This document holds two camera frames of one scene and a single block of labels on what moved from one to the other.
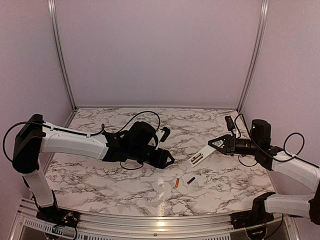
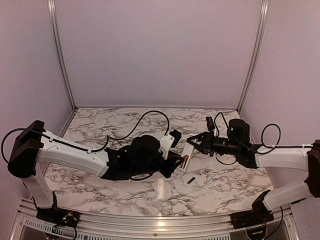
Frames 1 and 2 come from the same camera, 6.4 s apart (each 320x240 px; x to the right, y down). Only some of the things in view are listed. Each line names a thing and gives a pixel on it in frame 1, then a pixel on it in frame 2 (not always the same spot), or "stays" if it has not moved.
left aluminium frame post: x=52 y=8 stays
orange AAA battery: x=177 y=181 → x=184 y=161
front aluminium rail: x=27 y=226 stays
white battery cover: x=147 y=179 stays
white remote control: x=200 y=155 → x=187 y=149
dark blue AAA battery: x=191 y=180 stays
